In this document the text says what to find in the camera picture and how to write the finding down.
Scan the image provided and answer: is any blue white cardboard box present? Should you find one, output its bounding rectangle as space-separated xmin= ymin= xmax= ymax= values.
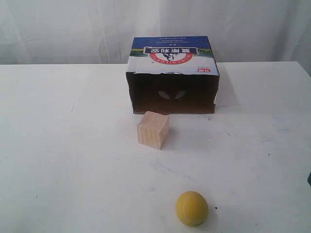
xmin=126 ymin=36 xmax=220 ymax=114

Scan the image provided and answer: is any white backdrop curtain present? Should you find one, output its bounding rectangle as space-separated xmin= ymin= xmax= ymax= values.
xmin=0 ymin=0 xmax=311 ymax=69

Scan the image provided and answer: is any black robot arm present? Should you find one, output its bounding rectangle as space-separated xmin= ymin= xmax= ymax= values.
xmin=307 ymin=172 xmax=311 ymax=186

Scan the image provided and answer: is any yellow tennis ball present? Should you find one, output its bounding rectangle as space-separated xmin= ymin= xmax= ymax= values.
xmin=175 ymin=191 xmax=208 ymax=227

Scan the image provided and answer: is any light wooden cube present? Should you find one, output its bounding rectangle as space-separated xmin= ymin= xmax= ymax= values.
xmin=137 ymin=111 xmax=170 ymax=150

